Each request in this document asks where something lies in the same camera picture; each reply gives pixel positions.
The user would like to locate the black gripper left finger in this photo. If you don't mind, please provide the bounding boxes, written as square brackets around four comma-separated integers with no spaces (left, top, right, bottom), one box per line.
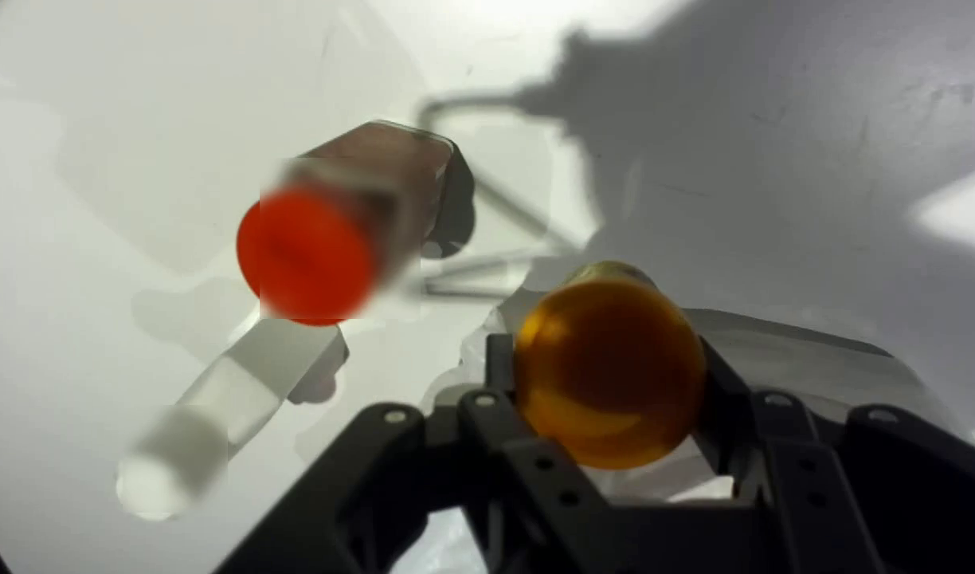
[212,333,622,574]

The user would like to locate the white bottle white cap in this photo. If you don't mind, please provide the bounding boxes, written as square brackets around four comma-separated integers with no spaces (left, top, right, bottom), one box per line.
[111,307,351,526]

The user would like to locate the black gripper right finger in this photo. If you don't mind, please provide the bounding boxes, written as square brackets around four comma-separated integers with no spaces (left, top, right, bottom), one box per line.
[693,342,975,574]

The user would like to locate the yellow container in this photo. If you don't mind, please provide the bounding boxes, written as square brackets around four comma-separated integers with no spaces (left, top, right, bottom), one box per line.
[509,258,713,474]

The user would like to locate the spice bottle red lid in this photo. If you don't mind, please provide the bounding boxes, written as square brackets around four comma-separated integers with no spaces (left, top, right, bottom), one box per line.
[231,118,476,333]

